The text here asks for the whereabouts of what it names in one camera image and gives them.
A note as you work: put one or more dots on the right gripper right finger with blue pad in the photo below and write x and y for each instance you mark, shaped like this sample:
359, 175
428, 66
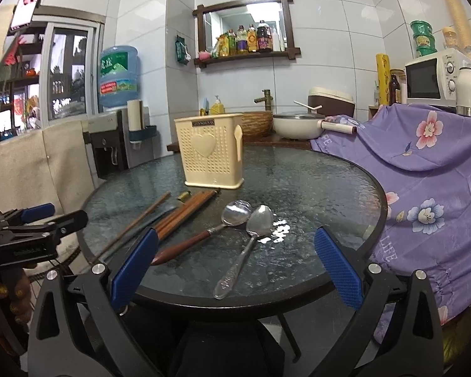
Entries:
336, 260

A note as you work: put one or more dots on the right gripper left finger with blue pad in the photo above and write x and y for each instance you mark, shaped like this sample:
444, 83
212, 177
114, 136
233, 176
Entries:
127, 276

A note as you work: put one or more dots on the lone thin brown chopstick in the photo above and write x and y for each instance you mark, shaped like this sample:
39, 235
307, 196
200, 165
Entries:
133, 224

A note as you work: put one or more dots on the black gold chopstick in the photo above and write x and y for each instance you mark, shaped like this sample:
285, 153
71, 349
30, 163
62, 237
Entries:
155, 217

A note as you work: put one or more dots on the wooden handle metal spoon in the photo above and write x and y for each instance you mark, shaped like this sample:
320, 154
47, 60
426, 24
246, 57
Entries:
235, 214

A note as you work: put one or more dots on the left hand gold nails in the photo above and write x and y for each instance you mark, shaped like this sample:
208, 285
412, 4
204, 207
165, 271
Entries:
20, 296

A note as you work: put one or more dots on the round glass table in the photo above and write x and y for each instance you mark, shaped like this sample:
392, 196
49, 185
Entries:
305, 190

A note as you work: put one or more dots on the water dispenser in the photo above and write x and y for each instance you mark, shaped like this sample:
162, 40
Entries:
114, 147

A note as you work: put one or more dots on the purple floral cloth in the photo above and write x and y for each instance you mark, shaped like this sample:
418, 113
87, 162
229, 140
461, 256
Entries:
421, 156

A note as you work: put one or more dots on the paper cup holder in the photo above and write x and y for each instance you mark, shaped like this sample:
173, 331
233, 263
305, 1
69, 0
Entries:
139, 128

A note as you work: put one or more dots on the cream pot with lid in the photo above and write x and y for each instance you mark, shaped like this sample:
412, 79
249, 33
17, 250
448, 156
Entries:
306, 126

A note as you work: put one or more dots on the cream plastic utensil holder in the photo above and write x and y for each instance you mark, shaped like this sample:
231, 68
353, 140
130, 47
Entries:
211, 150

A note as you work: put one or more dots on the brown white rice cooker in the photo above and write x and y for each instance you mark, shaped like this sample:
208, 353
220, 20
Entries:
331, 102

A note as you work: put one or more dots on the blue water jug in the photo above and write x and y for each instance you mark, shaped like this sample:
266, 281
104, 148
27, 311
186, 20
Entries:
118, 76

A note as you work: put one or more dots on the bronze faucet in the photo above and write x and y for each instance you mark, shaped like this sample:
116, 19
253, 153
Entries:
267, 99

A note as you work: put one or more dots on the yellow soap bottle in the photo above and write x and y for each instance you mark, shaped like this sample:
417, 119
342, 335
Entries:
217, 108

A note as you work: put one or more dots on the white microwave oven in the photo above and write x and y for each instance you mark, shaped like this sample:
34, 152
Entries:
433, 79

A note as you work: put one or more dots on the yellow tall package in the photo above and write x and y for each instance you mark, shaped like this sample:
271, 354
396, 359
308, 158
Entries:
384, 78

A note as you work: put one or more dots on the green hanging packet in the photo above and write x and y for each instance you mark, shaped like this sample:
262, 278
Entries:
182, 54

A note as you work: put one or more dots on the wooden framed mirror shelf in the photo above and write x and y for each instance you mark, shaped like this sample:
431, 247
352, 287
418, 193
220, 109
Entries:
228, 31

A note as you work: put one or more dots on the green stacked bowls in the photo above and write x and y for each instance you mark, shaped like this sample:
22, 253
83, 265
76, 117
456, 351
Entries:
425, 43

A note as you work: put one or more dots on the dark soy sauce bottle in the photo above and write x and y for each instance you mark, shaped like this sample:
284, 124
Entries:
264, 37

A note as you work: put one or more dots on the window with frame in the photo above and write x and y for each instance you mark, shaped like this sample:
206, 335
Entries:
51, 74

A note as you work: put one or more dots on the phone on mount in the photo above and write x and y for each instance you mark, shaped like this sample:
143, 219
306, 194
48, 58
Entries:
23, 14

